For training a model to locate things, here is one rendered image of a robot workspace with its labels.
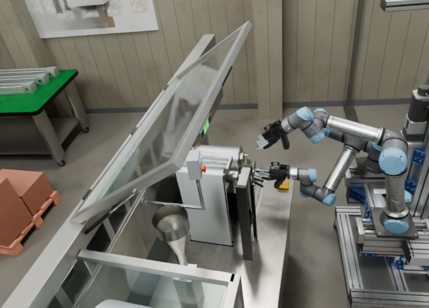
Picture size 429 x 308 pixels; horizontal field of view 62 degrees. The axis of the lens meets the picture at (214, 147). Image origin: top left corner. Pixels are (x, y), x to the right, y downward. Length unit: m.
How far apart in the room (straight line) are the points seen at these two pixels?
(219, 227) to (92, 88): 3.76
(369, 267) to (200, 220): 1.41
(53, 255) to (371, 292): 2.11
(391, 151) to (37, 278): 1.52
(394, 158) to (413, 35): 3.04
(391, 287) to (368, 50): 2.78
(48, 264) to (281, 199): 1.47
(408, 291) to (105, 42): 4.14
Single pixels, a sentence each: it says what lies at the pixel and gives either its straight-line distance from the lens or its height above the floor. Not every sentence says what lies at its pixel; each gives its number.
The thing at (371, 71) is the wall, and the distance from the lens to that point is 4.82.
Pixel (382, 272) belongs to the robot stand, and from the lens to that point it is 2.93.
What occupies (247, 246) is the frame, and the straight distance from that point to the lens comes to 1.93.
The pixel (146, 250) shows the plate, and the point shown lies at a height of 1.18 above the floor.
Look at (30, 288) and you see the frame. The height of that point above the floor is 1.65.
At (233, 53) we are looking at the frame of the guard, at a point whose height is 1.96.
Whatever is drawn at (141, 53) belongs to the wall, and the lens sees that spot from 4.85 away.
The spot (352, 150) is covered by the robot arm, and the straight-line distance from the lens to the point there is 2.19.
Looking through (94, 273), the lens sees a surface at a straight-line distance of 1.29.
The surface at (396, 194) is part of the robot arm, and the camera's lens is 2.02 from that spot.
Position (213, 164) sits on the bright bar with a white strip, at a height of 1.44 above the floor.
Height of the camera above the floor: 2.56
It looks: 37 degrees down
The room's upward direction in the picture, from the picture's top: 8 degrees counter-clockwise
